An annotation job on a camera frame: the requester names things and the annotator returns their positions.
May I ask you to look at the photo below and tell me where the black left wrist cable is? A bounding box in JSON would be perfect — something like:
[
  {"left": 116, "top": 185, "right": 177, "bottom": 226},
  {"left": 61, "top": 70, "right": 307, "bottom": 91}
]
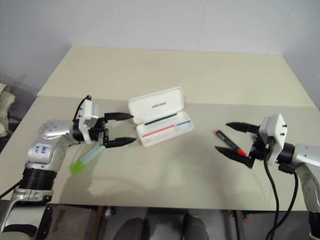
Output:
[{"left": 73, "top": 94, "right": 92, "bottom": 124}]

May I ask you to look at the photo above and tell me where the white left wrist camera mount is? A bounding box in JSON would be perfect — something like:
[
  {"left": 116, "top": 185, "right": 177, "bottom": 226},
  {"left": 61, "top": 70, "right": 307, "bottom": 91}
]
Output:
[{"left": 78, "top": 99, "right": 101, "bottom": 145}]

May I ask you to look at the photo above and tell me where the metal table leg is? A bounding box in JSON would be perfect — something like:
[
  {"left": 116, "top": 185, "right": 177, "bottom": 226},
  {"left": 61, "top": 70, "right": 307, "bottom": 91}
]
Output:
[{"left": 226, "top": 209, "right": 251, "bottom": 240}]

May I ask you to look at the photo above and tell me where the white open pencil case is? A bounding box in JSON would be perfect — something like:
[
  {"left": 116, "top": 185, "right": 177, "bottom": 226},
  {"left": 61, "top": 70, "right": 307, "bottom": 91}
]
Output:
[{"left": 128, "top": 86, "right": 195, "bottom": 148}]

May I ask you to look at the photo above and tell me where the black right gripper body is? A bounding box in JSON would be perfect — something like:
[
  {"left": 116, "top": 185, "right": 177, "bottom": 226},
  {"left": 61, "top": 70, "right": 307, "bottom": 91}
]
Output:
[{"left": 249, "top": 134, "right": 274, "bottom": 161}]

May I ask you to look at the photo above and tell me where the beige crumpled cloth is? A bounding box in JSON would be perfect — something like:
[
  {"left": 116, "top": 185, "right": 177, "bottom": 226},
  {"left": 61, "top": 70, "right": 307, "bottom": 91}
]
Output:
[{"left": 0, "top": 83, "right": 16, "bottom": 137}]

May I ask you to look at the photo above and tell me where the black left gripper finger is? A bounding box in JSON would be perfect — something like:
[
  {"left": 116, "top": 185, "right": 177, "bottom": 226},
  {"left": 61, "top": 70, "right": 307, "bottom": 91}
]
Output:
[
  {"left": 103, "top": 137, "right": 137, "bottom": 149},
  {"left": 104, "top": 112, "right": 134, "bottom": 123}
]

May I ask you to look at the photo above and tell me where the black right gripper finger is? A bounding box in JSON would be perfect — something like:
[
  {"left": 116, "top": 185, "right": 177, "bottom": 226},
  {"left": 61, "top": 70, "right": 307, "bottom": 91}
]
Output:
[
  {"left": 215, "top": 146, "right": 255, "bottom": 169},
  {"left": 225, "top": 121, "right": 260, "bottom": 134}
]

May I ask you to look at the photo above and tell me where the thin black pen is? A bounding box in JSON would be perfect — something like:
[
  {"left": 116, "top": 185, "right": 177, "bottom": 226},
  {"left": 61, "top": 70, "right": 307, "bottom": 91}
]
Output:
[{"left": 144, "top": 112, "right": 180, "bottom": 125}]

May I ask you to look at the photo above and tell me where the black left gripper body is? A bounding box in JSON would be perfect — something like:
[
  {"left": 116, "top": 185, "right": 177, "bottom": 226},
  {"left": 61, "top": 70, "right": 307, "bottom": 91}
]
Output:
[{"left": 88, "top": 116, "right": 110, "bottom": 149}]

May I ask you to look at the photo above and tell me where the black marker with red cap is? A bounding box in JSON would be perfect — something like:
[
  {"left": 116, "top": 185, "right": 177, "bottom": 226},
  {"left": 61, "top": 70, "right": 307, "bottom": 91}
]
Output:
[{"left": 213, "top": 129, "right": 249, "bottom": 157}]

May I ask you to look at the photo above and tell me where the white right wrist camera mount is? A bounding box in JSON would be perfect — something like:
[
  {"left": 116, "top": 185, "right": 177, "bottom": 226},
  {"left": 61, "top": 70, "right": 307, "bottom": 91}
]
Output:
[{"left": 258, "top": 113, "right": 288, "bottom": 166}]

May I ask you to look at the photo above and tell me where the green translucent highlighter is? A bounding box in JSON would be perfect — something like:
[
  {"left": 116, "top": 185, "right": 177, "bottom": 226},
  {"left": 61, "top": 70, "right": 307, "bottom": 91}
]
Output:
[{"left": 69, "top": 145, "right": 105, "bottom": 175}]

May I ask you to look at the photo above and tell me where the black left arm base cable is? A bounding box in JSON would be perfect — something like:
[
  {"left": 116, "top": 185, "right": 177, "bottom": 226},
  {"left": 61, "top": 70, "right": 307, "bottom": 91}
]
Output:
[{"left": 0, "top": 181, "right": 20, "bottom": 199}]

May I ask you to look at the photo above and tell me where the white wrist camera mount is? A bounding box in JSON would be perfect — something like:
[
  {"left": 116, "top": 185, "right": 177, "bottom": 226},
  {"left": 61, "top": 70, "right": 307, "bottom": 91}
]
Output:
[
  {"left": 258, "top": 113, "right": 288, "bottom": 166},
  {"left": 78, "top": 99, "right": 101, "bottom": 145}
]

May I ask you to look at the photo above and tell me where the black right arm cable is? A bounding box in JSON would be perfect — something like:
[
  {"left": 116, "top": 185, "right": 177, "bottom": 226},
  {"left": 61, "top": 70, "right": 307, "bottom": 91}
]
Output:
[{"left": 263, "top": 143, "right": 300, "bottom": 240}]

